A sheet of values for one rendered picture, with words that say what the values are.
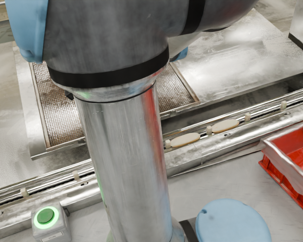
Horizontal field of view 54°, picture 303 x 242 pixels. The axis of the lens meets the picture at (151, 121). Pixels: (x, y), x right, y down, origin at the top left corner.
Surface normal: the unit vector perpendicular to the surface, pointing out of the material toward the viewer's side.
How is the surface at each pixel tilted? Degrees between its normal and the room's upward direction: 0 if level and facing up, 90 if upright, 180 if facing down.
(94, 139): 84
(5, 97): 0
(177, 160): 0
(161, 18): 111
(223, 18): 124
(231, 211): 8
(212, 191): 0
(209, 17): 119
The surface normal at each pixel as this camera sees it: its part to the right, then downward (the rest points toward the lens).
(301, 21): -0.93, 0.29
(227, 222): 0.07, -0.74
